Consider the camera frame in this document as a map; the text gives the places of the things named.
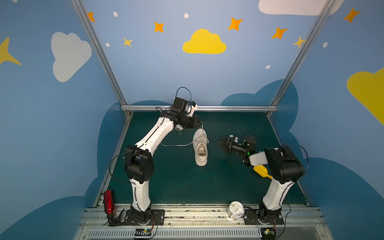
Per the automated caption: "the white shoelace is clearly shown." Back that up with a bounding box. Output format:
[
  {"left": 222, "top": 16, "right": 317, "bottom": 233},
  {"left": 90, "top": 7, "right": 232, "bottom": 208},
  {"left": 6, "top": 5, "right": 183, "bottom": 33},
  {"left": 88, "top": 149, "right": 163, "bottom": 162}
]
[{"left": 160, "top": 124, "right": 210, "bottom": 147}]

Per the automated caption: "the white sneaker shoe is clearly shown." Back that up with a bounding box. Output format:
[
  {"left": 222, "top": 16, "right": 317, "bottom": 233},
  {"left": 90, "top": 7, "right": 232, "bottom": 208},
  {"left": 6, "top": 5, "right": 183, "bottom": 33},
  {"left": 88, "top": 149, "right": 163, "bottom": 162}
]
[{"left": 193, "top": 129, "right": 209, "bottom": 167}]

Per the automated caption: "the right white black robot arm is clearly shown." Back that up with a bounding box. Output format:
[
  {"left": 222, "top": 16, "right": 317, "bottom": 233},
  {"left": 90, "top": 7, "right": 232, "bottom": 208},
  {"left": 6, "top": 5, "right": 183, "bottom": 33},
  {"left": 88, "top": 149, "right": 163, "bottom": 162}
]
[{"left": 218, "top": 135, "right": 306, "bottom": 225}]

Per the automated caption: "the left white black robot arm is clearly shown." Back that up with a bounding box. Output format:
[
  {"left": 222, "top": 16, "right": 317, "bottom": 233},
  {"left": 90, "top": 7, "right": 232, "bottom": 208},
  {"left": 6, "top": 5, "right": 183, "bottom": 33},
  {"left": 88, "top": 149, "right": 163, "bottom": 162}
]
[{"left": 123, "top": 110, "right": 203, "bottom": 225}]

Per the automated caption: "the round sunflower label canister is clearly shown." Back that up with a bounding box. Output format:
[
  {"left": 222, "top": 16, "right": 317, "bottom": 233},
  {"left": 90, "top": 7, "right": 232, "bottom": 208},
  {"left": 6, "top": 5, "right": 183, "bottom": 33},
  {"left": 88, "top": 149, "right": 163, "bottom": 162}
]
[{"left": 175, "top": 125, "right": 185, "bottom": 132}]

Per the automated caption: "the yellow plastic scoop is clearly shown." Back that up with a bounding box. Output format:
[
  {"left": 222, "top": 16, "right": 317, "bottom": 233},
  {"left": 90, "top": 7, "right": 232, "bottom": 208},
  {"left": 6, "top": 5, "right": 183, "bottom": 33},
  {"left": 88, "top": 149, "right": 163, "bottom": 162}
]
[{"left": 253, "top": 165, "right": 273, "bottom": 180}]

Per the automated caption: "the right small circuit board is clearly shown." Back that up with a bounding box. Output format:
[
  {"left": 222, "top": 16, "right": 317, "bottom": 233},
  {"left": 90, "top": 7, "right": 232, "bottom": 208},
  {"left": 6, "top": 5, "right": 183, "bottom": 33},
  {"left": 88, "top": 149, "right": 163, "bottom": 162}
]
[{"left": 261, "top": 228, "right": 277, "bottom": 240}]

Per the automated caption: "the small circuit board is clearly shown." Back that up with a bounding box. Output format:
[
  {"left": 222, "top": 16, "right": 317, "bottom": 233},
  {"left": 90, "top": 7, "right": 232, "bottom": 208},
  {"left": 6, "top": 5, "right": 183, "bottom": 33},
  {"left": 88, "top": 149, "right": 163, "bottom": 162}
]
[
  {"left": 134, "top": 228, "right": 153, "bottom": 240},
  {"left": 261, "top": 228, "right": 277, "bottom": 240}
]

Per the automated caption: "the red bottle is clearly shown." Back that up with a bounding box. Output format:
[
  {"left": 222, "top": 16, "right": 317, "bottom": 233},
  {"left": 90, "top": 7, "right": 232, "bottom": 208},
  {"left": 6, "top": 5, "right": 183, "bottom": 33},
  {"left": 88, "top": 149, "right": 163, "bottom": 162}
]
[{"left": 103, "top": 190, "right": 115, "bottom": 216}]

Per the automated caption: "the left small circuit board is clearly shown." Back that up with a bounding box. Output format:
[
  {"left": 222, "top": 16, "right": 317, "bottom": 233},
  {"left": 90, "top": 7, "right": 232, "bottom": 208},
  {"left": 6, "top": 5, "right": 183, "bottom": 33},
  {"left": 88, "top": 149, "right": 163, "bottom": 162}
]
[{"left": 134, "top": 228, "right": 153, "bottom": 240}]

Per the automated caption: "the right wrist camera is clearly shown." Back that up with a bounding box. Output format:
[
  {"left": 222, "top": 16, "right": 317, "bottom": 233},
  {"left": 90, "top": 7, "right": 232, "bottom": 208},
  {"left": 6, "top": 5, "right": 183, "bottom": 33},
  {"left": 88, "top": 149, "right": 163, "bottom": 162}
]
[{"left": 228, "top": 135, "right": 241, "bottom": 143}]

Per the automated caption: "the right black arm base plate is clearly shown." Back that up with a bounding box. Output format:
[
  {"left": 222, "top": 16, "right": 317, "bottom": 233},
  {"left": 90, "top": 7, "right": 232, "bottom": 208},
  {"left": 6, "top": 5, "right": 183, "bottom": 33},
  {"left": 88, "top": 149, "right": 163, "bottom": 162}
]
[{"left": 244, "top": 207, "right": 285, "bottom": 225}]

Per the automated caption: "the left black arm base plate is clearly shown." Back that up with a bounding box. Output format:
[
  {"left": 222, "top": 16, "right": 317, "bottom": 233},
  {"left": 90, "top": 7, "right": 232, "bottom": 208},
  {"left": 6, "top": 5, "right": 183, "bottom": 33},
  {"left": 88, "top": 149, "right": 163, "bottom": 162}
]
[{"left": 123, "top": 208, "right": 165, "bottom": 226}]

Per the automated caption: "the aluminium front rail base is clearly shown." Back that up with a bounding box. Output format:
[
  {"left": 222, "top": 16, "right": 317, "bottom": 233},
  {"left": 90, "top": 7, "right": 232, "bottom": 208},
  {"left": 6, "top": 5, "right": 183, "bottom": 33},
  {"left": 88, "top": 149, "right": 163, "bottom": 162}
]
[{"left": 74, "top": 205, "right": 333, "bottom": 240}]

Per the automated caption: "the aluminium frame right post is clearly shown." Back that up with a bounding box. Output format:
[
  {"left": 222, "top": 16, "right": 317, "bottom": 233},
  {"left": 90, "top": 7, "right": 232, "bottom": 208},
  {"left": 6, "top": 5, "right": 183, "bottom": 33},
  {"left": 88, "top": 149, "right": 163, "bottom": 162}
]
[{"left": 267, "top": 0, "right": 337, "bottom": 118}]

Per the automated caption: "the aluminium frame post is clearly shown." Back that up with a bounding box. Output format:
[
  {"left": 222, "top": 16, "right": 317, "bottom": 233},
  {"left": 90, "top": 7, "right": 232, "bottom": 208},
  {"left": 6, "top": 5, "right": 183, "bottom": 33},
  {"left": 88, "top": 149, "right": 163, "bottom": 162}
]
[
  {"left": 267, "top": 0, "right": 337, "bottom": 118},
  {"left": 71, "top": 0, "right": 127, "bottom": 107}
]

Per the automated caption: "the aluminium frame left post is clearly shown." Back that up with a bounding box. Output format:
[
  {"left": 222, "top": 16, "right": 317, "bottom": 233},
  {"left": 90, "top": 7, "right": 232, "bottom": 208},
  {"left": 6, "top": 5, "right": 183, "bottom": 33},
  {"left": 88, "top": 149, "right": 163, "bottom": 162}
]
[{"left": 71, "top": 0, "right": 127, "bottom": 107}]

